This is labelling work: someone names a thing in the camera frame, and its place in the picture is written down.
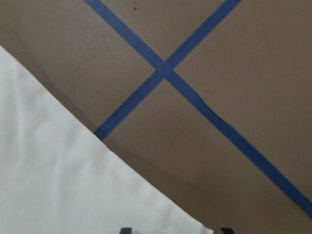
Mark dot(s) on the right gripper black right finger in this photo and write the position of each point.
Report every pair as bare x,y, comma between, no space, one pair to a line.
226,231

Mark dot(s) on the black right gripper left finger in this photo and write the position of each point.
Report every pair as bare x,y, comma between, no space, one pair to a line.
126,230

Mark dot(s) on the white printed t-shirt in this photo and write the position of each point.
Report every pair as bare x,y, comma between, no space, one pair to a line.
56,177

